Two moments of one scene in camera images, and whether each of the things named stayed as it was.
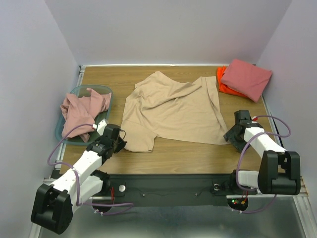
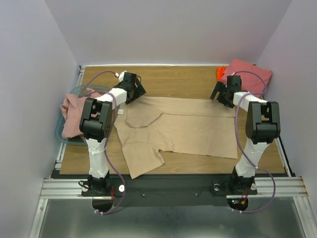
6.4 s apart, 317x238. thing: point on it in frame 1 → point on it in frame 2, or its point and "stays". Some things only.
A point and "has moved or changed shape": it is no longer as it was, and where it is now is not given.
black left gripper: x=121 y=145 → x=139 y=91
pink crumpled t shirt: x=79 y=111 stays
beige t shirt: x=160 y=105 has moved or changed shape
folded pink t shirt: x=247 y=79 stays
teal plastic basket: x=79 y=91 stays
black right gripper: x=233 y=137 → x=221 y=94
